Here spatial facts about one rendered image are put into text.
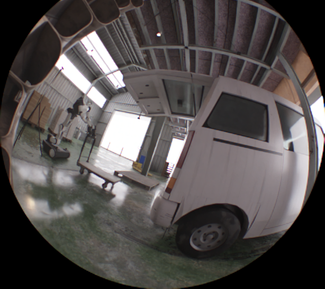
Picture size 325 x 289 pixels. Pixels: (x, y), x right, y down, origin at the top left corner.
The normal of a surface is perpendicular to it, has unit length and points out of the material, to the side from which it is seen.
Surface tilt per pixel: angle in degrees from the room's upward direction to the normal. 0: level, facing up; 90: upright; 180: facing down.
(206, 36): 180
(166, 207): 85
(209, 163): 90
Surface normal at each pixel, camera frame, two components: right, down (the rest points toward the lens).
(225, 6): -0.30, 0.90
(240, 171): -0.20, -0.37
